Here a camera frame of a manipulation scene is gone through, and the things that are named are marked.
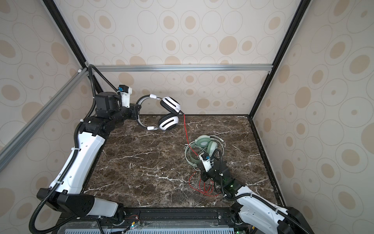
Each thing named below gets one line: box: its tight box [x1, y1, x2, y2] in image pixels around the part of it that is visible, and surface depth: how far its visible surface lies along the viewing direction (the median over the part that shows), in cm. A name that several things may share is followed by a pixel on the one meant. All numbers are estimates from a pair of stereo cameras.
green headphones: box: [189, 135, 218, 164], surface depth 99 cm
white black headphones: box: [136, 94, 185, 132], surface depth 65 cm
